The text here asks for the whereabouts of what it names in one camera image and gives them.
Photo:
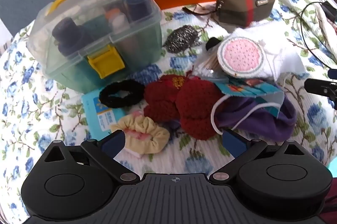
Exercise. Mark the small pink cloth item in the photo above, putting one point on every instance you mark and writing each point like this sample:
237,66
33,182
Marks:
137,135

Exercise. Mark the blue tissue packet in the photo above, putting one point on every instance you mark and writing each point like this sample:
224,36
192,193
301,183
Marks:
102,118

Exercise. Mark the small black object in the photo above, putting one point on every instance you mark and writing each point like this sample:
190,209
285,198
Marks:
212,45

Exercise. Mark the person's maroon garment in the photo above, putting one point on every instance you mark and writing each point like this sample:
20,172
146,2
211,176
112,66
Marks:
332,210

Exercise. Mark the black plug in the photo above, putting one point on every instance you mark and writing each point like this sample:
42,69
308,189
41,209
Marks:
327,9

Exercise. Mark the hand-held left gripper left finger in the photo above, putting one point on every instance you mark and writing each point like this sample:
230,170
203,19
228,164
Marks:
113,142

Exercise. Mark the cotton swab pack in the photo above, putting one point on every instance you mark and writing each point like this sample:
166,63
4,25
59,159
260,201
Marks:
208,64

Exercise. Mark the black hair scrunchie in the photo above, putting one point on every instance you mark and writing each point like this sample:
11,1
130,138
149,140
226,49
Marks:
108,97

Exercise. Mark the dark capped bottle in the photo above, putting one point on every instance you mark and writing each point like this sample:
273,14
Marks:
67,34
138,7

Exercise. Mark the white cloth with pink patch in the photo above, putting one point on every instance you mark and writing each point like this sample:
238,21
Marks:
239,55

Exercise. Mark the olive pouch with red stripe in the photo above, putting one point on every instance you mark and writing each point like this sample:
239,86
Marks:
237,8

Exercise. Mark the yellow hair scrunchie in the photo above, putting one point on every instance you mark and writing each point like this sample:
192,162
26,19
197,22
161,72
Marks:
155,137

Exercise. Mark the red crocheted piece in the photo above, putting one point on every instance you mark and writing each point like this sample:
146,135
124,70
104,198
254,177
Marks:
192,105

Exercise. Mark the floral blanket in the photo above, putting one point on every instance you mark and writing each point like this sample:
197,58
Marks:
39,97

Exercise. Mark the purple cloth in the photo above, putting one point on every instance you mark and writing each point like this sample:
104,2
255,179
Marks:
263,121

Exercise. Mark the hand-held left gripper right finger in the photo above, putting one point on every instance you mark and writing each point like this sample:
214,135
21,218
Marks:
233,142

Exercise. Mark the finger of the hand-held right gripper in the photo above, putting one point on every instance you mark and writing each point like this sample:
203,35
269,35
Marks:
322,91
333,74

